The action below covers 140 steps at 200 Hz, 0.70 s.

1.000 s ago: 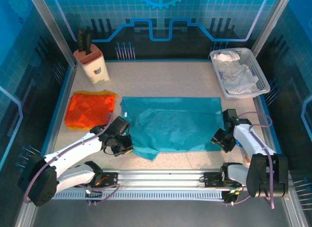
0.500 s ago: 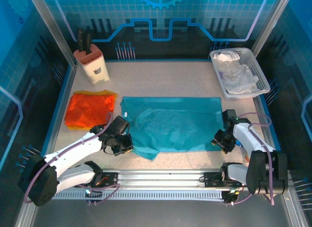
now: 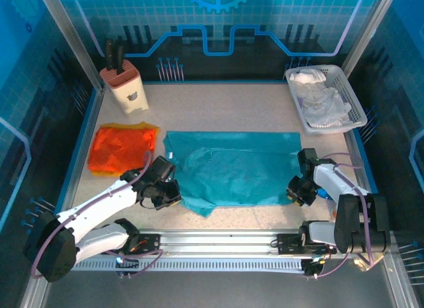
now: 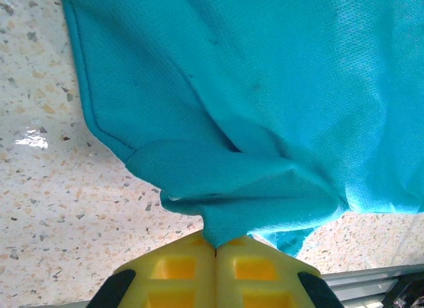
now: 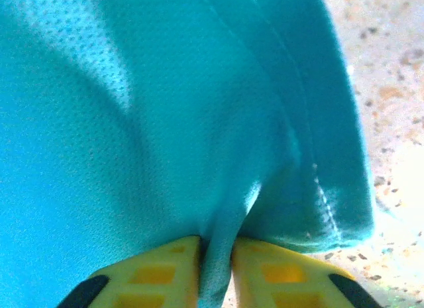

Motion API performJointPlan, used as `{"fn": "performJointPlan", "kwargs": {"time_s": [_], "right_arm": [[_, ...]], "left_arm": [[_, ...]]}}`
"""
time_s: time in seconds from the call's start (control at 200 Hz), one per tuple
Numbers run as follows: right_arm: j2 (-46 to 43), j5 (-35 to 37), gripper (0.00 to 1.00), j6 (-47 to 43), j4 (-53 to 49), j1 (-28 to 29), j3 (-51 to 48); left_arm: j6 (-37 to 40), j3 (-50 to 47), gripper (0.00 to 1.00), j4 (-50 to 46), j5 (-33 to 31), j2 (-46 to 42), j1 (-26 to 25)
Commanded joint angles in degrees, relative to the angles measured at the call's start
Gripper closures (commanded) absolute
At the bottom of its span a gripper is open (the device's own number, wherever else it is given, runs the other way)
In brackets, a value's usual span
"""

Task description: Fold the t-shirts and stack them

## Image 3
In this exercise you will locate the aluminium frame post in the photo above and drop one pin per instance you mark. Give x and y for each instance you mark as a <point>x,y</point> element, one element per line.
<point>77,39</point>
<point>364,30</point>

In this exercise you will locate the white crumpled t-shirt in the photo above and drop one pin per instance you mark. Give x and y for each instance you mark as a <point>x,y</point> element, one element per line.
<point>308,76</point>
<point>324,106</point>

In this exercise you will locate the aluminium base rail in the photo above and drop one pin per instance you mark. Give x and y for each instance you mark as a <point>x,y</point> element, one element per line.
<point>215,238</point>

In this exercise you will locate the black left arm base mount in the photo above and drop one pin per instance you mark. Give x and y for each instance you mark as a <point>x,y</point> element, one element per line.
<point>149,243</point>

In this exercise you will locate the white plastic basket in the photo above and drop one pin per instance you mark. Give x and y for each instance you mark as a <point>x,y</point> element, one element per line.
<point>351,89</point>

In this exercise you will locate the clear plastic box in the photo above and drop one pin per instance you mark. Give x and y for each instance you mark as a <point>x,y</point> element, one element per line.
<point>362,264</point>

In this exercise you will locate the folded orange t-shirt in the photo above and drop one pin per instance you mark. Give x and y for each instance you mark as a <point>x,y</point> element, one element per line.
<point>119,149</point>

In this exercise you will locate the small blue white object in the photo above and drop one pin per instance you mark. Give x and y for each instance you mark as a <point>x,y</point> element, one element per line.
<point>323,192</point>

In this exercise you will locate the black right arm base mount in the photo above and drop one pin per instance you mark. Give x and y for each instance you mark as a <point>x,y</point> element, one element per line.
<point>288,243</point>

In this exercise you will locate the teal t-shirt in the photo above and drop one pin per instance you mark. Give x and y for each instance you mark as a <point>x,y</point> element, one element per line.
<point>232,169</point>

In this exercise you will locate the white knife block pink top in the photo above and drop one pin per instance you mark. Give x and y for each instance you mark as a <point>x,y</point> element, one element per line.
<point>129,96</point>

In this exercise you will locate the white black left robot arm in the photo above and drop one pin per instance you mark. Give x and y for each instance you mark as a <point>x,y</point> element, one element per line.
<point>99,202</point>

